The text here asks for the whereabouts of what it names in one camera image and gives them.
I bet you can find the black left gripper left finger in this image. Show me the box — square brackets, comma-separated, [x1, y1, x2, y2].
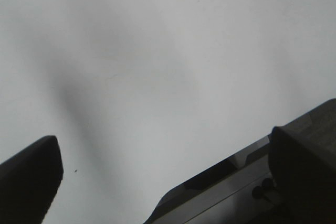
[1, 135, 64, 223]

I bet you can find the white microwave door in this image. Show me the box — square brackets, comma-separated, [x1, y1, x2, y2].
[147, 99, 335, 223]

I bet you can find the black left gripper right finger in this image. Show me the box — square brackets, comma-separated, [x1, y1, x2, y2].
[268, 127, 335, 223]

